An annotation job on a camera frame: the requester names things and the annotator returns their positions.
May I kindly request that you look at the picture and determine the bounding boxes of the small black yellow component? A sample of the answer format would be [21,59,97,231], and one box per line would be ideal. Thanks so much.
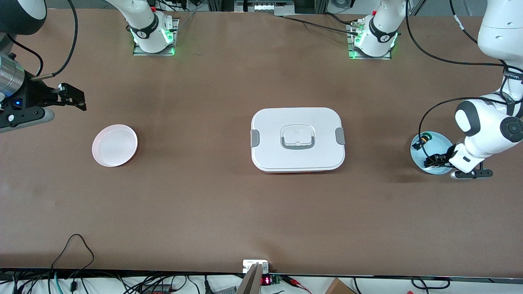
[412,131,433,150]

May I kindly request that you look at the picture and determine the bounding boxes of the red clip leads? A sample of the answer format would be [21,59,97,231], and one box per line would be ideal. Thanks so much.
[282,276,312,294]

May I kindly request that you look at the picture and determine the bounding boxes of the brown cardboard piece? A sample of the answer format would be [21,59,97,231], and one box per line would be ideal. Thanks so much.
[325,278,357,294]

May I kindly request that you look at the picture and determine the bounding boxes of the black coiled cable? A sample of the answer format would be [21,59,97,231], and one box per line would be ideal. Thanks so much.
[411,277,451,291]

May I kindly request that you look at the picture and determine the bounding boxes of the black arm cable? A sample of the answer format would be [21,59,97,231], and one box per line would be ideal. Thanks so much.
[405,0,523,160]
[6,0,79,79]

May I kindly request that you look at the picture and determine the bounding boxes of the pink round plate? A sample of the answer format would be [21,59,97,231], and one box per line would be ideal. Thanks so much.
[92,124,139,168]

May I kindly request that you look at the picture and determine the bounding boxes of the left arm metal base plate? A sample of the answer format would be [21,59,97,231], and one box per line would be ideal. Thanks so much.
[347,20,393,60]

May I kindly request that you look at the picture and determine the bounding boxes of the white lidded lunch box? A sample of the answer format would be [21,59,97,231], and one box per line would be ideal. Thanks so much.
[250,107,346,174]

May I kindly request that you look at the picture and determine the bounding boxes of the thin black table cable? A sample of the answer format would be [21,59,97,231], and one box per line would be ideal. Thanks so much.
[280,14,362,34]

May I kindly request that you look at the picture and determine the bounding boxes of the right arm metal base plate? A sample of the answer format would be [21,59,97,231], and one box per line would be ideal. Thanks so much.
[133,18,180,56]

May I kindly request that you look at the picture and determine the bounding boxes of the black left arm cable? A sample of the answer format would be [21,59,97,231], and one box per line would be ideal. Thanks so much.
[405,0,523,160]

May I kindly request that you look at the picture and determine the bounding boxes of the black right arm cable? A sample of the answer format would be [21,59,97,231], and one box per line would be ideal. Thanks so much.
[6,0,79,79]

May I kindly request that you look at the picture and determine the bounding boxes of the black looped cable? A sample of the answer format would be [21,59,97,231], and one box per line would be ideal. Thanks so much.
[49,234,95,272]

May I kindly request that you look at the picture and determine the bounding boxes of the light blue round plate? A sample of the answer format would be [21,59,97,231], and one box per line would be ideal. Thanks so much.
[410,131,457,176]

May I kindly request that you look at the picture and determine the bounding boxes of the grey slanted bar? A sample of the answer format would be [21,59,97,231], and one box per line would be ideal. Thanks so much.
[236,263,263,294]

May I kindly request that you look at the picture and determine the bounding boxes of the small white box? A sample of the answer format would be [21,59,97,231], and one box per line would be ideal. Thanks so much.
[243,260,269,274]

